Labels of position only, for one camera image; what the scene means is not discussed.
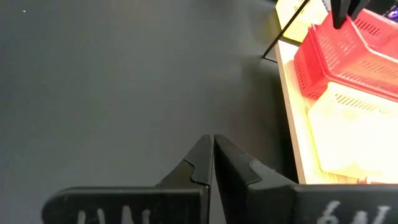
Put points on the orange plastic basket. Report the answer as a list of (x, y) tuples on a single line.
[(351, 140)]

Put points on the small purple object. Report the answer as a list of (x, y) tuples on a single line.
[(393, 15)]

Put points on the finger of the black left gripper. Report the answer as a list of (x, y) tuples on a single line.
[(360, 5), (340, 12)]

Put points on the yellow plastic basket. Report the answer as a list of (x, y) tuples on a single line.
[(308, 18)]

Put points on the red plastic basket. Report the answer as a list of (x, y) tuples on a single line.
[(339, 59)]

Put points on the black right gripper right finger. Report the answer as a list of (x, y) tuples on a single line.
[(245, 193)]

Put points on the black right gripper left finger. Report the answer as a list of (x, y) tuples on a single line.
[(196, 168)]

